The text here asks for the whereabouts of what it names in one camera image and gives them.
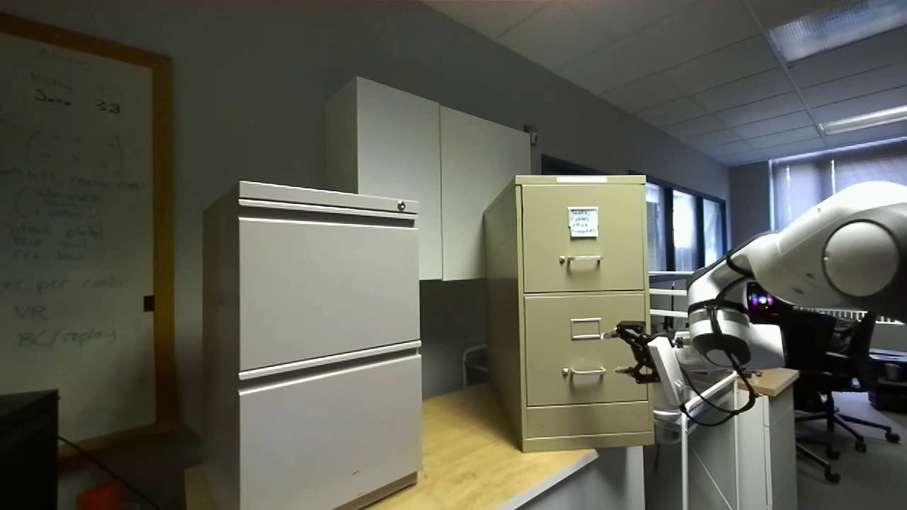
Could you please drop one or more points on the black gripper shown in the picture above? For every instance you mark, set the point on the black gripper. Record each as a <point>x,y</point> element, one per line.
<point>648,354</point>

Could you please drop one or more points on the beige unlabelled cabinet drawer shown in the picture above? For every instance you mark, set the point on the beige unlabelled cabinet drawer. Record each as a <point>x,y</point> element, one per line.
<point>569,350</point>

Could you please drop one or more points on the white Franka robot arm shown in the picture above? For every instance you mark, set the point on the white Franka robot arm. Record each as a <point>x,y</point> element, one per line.
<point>851,256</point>

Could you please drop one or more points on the beige metal file cabinet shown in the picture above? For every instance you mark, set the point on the beige metal file cabinet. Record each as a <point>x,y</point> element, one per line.
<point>501,313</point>

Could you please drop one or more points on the beige labelled cabinet drawer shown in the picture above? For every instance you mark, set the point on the beige labelled cabinet drawer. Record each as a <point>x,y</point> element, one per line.
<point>547,226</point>

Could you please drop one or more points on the white counter base cabinet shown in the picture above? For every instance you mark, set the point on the white counter base cabinet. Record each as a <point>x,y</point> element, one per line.
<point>756,453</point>

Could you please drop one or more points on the gray metal file cabinet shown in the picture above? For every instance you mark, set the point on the gray metal file cabinet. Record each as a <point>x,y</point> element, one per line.
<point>321,293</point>

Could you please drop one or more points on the dark window row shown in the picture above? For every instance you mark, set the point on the dark window row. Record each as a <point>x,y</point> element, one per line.
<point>683,226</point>

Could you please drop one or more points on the black office chair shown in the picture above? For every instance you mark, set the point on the black office chair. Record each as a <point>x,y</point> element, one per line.
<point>831,358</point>

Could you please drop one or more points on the narrow ceiling light panel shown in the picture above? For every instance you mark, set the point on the narrow ceiling light panel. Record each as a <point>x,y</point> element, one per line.
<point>866,119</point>

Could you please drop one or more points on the large ceiling light panel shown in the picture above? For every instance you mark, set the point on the large ceiling light panel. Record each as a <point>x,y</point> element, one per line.
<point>831,28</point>

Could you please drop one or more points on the small red object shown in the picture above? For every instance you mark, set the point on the small red object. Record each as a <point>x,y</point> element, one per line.
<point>104,497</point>

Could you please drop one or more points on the wood framed whiteboard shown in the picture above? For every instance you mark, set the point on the wood framed whiteboard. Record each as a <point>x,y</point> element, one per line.
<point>74,236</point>

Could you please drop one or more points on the black monitor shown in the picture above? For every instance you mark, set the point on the black monitor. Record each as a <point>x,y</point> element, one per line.
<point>27,453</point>

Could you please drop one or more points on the white wall cabinet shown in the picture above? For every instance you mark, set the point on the white wall cabinet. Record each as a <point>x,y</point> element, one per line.
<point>398,170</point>

